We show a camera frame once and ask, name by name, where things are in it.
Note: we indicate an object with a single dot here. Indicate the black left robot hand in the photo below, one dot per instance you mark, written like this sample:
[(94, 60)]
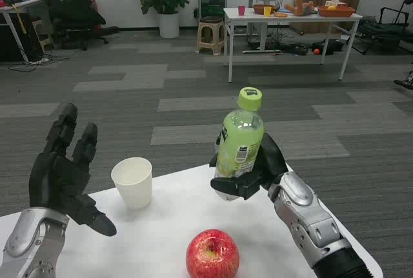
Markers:
[(55, 178)]

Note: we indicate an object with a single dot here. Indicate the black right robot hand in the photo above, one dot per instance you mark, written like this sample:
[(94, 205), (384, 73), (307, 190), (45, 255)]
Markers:
[(272, 162)]

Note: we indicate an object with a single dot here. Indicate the green drink bottle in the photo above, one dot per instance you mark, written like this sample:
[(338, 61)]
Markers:
[(240, 136)]

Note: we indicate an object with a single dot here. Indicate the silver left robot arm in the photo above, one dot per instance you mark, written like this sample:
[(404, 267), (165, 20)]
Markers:
[(26, 236)]

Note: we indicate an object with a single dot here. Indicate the white paper cup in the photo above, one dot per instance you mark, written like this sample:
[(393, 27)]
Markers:
[(132, 187)]

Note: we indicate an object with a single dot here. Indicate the red apple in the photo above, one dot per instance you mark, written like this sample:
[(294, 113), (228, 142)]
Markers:
[(213, 255)]

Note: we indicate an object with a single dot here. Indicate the black electronics pile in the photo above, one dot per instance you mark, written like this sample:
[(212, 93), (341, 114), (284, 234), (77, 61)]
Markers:
[(295, 49)]

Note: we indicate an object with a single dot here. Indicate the white power strip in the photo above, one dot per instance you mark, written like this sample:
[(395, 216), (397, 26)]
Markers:
[(40, 61)]

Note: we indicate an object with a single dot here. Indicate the black floor bag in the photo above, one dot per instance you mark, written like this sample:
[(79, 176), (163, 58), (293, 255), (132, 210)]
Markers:
[(329, 47)]

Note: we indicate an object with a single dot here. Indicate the black cabinet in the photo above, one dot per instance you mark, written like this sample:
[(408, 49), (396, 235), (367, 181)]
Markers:
[(13, 39)]

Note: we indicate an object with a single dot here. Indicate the small wooden stool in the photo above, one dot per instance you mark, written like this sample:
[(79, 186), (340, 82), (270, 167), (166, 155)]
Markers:
[(43, 33)]

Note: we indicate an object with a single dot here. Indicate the white folding table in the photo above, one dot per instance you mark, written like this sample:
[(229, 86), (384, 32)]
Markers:
[(248, 17)]

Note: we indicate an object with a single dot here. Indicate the yellow cup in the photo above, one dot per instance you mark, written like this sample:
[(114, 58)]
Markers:
[(267, 12)]

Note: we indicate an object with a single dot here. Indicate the brown wicker bowl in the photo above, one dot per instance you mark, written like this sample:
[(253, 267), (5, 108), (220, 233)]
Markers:
[(258, 9)]

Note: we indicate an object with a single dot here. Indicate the beige plastic stool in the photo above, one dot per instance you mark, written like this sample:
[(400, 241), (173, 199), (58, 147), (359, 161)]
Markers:
[(211, 21)]

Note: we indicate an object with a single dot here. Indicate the pink cup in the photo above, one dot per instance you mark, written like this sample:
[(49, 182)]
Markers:
[(241, 11)]

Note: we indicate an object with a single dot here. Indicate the orange plush toy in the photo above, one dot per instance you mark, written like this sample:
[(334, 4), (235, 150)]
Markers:
[(298, 7)]

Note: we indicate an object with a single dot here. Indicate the orange woven tray basket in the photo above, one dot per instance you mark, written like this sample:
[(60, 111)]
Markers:
[(335, 13)]

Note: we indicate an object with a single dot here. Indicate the black office chair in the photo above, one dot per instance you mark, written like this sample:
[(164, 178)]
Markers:
[(75, 10)]

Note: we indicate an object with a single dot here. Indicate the black and green equipment rack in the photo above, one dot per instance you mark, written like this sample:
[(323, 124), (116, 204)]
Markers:
[(213, 2)]

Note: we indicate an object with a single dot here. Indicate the white plant pot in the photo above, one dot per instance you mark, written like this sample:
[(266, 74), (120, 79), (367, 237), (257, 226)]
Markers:
[(168, 26)]

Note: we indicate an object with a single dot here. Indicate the black folding cot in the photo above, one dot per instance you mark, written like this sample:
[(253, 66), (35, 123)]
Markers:
[(384, 31)]

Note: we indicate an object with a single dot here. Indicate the tissue box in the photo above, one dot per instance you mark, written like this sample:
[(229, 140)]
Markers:
[(335, 1)]

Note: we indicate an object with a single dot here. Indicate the white cluttered desk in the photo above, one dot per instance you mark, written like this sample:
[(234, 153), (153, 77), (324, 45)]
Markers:
[(32, 0)]

